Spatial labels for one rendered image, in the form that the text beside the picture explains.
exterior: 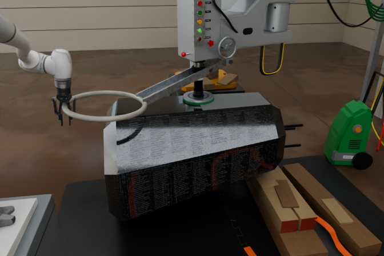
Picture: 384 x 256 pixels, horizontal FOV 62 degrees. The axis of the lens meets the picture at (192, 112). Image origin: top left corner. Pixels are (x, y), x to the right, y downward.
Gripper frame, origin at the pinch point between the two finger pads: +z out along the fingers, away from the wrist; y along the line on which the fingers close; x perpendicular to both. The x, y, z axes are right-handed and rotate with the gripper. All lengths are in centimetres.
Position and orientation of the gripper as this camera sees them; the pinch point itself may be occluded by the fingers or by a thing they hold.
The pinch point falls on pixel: (66, 119)
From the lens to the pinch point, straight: 201.7
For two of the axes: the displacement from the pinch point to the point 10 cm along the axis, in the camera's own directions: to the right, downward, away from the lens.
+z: -0.8, 9.3, 3.6
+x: -2.7, -3.6, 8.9
